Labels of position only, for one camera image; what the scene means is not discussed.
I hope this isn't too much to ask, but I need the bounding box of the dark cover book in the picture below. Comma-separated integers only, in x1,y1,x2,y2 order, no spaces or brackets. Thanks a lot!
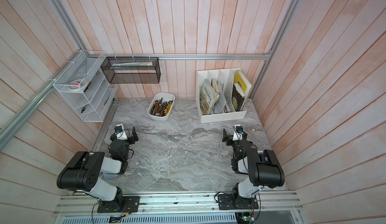
232,83,245,111

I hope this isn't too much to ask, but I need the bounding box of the tape roll on shelf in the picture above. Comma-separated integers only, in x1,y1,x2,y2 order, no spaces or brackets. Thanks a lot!
67,79,89,92

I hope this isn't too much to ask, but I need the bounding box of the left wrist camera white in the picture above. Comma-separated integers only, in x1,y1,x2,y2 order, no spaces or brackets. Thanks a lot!
114,124,130,140

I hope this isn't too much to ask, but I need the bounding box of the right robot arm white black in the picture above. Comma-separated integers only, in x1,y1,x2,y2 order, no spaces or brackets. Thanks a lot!
216,125,285,210

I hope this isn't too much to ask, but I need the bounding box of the white wire mesh shelf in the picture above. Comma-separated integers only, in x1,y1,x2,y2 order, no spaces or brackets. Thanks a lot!
53,51,118,122

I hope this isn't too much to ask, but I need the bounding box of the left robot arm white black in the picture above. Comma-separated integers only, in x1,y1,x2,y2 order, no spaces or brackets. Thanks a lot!
57,124,140,214

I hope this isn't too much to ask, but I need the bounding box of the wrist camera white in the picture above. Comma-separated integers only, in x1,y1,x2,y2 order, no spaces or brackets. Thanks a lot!
114,124,130,140
232,124,244,141

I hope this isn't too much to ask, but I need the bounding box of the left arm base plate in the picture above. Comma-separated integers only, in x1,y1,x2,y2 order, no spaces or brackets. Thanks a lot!
97,196,140,214

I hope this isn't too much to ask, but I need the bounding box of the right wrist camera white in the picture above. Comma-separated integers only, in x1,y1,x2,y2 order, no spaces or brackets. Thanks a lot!
232,124,244,141

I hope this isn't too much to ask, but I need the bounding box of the black mesh wall basket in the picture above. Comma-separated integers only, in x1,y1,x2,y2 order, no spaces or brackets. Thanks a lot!
101,57,161,84

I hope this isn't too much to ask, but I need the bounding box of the aluminium rail frame front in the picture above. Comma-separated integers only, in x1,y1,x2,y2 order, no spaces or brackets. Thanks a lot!
53,190,303,217

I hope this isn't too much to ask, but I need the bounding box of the yellow book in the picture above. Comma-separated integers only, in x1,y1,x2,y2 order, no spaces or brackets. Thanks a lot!
234,70,252,95

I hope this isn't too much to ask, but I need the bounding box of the white plastic storage box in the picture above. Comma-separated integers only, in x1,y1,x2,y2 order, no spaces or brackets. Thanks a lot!
147,92,176,121

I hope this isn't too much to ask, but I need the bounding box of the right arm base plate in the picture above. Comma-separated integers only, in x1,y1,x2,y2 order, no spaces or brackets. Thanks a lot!
215,192,259,211

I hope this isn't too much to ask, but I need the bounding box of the white file organizer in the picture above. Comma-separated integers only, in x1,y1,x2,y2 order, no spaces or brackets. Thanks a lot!
196,68,250,123

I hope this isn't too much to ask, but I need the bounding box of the colourful cover book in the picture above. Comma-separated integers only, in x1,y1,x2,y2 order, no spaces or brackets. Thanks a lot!
200,79,219,115

